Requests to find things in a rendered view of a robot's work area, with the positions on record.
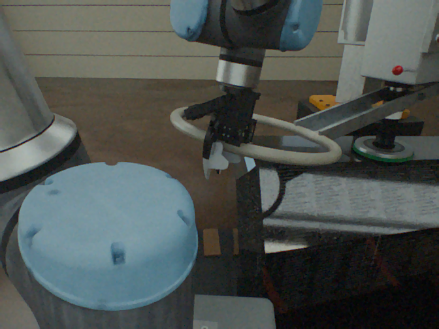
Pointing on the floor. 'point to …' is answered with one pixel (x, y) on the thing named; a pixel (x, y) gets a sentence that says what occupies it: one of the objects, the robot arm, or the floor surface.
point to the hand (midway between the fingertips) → (211, 170)
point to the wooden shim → (211, 243)
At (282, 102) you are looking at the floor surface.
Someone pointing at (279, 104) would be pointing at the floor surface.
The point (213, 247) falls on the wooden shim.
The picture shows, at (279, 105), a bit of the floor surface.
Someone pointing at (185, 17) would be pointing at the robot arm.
